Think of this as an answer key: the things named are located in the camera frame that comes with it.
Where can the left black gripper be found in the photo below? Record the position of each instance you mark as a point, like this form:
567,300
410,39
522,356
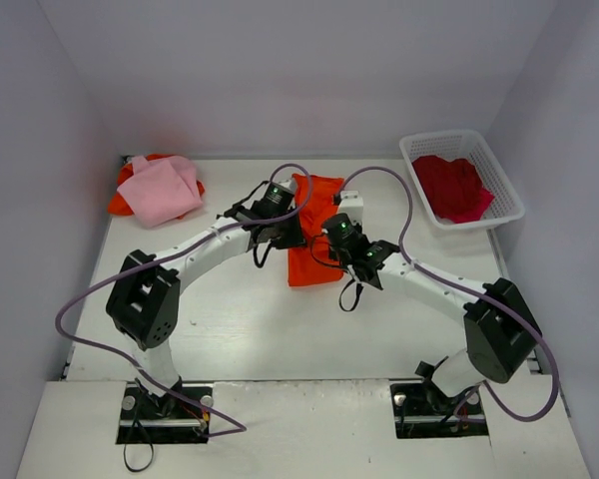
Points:
290,233

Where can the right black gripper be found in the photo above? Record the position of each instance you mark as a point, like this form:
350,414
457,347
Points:
337,253

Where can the orange t shirt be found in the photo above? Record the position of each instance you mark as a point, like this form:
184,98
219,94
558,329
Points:
310,265
117,199

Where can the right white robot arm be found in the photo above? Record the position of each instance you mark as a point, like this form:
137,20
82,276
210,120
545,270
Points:
499,329

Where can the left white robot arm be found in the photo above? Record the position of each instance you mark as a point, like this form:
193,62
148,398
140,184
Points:
144,306

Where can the red t shirt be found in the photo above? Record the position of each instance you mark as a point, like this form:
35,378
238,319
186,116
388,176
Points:
454,189

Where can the white plastic basket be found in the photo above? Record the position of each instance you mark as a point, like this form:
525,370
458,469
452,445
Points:
506,205

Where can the pink folded t shirt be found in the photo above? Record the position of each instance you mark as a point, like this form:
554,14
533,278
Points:
160,189

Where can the orange folded t shirt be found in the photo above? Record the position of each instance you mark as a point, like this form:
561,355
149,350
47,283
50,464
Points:
117,199

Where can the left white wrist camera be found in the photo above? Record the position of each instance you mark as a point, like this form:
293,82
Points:
289,185

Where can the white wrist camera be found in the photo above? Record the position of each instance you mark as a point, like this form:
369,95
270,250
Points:
351,204
289,185

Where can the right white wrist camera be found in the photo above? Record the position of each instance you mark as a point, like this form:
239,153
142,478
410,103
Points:
351,204

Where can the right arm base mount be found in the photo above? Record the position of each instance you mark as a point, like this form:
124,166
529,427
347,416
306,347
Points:
421,411

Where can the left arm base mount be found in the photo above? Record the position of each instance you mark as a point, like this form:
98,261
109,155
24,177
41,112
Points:
147,419

